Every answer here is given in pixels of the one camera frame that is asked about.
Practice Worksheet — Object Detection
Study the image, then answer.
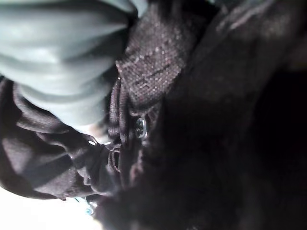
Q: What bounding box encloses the right robot hand black cloth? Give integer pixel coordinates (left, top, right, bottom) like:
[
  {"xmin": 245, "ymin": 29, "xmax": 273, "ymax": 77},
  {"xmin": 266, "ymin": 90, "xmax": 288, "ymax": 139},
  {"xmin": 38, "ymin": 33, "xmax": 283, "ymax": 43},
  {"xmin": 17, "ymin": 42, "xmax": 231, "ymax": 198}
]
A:
[{"xmin": 74, "ymin": 0, "xmax": 307, "ymax": 230}]

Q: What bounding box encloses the grey-green garment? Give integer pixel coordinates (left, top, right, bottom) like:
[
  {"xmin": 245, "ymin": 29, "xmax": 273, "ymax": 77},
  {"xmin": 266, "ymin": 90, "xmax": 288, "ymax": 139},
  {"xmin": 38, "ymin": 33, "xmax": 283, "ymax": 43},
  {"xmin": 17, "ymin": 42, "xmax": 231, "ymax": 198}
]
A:
[{"xmin": 0, "ymin": 0, "xmax": 148, "ymax": 127}]

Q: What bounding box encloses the black garment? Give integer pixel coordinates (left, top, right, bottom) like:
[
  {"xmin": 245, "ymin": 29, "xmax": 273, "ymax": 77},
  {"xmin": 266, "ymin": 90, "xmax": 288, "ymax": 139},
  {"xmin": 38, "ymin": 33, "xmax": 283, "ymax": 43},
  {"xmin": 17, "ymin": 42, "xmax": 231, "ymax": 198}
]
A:
[{"xmin": 0, "ymin": 78, "xmax": 122, "ymax": 201}]

